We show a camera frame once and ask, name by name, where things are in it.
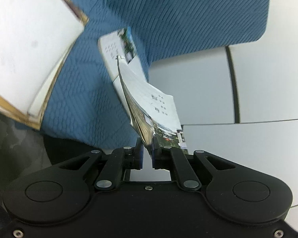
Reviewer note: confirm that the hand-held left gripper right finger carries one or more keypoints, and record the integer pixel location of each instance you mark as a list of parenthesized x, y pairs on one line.
[(154, 155)]

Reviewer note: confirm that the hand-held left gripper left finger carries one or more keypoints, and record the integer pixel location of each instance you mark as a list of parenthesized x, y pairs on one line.
[(139, 153)]

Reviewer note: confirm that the brown landscape book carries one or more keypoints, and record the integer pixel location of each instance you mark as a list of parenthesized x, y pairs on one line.
[(19, 117)]

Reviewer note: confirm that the plain white booklet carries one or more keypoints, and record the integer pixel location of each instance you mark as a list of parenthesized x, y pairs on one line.
[(27, 42)]

